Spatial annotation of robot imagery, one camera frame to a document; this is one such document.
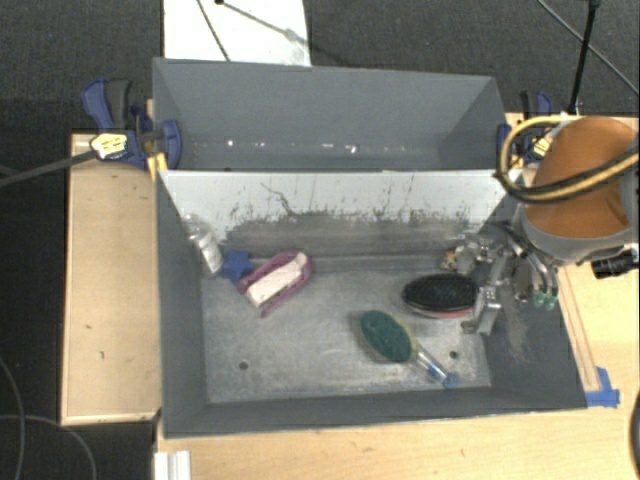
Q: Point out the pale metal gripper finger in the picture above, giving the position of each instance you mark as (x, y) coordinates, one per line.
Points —
(485, 310)
(470, 258)

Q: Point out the small multicoloured toy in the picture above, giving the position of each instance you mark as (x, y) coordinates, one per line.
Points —
(448, 260)

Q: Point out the black and red round disc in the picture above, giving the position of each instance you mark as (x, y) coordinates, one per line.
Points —
(440, 293)

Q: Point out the grey metal bin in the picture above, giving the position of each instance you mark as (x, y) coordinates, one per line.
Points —
(320, 338)

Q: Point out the blue star-shaped toy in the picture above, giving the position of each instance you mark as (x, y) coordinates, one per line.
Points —
(237, 265)

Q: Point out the clear plastic bottle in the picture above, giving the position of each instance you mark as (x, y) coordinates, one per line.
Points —
(207, 250)

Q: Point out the pale wood board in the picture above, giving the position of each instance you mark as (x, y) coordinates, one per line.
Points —
(110, 288)

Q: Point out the black cylinder on white bracket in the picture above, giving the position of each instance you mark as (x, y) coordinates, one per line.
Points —
(612, 264)

